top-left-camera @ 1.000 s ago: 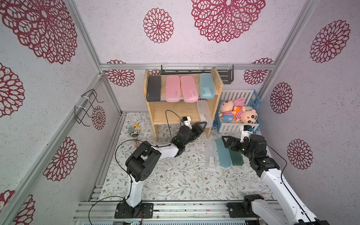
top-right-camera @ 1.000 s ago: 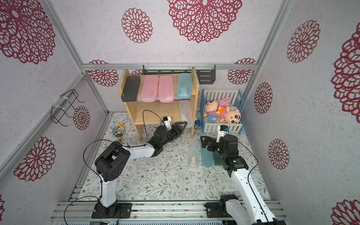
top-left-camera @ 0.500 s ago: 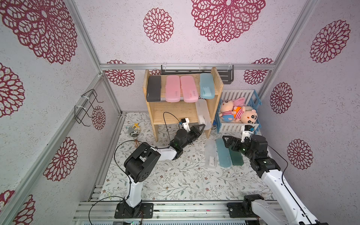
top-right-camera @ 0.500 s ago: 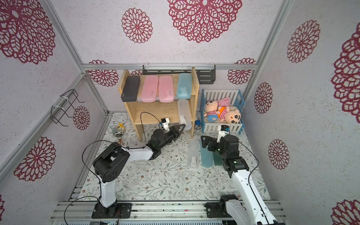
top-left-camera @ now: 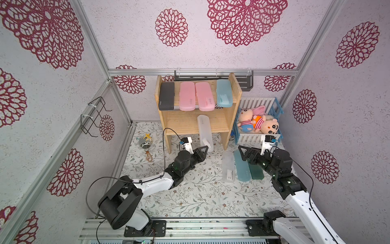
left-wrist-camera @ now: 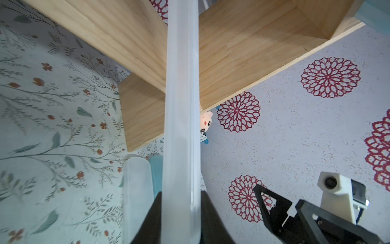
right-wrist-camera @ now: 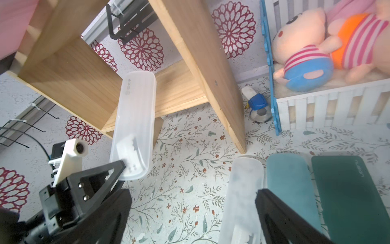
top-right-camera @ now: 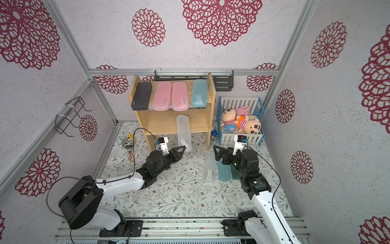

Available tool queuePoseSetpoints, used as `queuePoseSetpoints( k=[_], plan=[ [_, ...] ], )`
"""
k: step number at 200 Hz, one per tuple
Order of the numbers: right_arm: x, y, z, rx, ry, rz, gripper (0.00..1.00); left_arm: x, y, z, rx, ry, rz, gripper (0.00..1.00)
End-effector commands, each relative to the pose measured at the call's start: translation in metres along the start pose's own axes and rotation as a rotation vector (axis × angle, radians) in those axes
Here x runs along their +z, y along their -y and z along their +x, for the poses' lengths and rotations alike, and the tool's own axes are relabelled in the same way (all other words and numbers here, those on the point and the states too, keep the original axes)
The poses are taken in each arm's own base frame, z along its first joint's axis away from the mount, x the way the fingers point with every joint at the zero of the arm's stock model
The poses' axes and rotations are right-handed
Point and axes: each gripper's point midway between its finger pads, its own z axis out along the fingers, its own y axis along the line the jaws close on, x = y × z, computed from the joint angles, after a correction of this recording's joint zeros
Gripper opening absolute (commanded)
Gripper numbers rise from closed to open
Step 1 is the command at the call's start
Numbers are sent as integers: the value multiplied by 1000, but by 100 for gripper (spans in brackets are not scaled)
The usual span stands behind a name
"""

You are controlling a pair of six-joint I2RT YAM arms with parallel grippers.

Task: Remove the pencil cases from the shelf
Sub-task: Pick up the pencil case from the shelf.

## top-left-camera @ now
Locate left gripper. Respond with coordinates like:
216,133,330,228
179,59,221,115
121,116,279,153
182,145,207,176

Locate teal pencil case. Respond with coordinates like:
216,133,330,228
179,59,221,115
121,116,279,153
234,150,251,182

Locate dark green pencil case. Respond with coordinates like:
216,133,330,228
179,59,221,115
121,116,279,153
249,164,264,180

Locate clear pencil case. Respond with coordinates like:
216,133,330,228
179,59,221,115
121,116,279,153
222,151,235,183
197,115,214,152

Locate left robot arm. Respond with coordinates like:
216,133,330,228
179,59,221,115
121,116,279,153
97,146,208,235

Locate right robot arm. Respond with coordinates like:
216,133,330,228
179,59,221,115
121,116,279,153
238,145,344,244

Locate wooden two-tier shelf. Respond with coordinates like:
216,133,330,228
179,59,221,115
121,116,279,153
158,73,242,153

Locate right pink pencil case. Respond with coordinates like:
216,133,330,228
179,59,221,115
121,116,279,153
195,82,215,112

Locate pink pencil case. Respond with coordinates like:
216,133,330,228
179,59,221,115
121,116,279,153
195,82,215,112
179,81,196,111

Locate left pink pencil case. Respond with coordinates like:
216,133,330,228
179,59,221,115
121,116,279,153
179,81,196,111

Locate light blue upper pencil case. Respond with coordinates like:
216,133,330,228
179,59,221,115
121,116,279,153
216,79,233,108

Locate black pencil case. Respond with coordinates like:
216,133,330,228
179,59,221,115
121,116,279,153
158,82,175,111

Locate orange striped plush doll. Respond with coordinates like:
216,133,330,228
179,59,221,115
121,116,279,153
252,115,279,134

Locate pink plush doll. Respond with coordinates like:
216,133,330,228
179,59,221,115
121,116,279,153
237,105,266,133

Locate blue white toy crib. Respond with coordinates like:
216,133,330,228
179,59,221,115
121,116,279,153
232,97,284,144

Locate small toy with yellow star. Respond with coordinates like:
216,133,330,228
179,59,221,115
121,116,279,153
137,133,153,162

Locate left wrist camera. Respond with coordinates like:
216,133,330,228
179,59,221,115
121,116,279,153
180,137,194,154

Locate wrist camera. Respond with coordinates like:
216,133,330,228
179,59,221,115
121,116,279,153
180,137,194,154
261,135,277,156

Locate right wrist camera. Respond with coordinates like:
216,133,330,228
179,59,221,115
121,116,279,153
261,135,277,156

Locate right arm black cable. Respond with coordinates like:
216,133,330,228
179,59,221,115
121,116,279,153
271,143,340,244

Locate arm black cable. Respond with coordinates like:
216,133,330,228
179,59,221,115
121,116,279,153
271,143,340,244
85,127,186,244

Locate black wall shelf rack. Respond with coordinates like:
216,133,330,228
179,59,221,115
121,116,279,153
174,71,254,92

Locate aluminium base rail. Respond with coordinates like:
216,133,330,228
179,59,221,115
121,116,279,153
76,218,343,244

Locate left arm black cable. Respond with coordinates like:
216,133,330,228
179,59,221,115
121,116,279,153
85,127,186,244

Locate black wire wall rack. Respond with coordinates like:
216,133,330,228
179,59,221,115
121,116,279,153
80,96,112,138

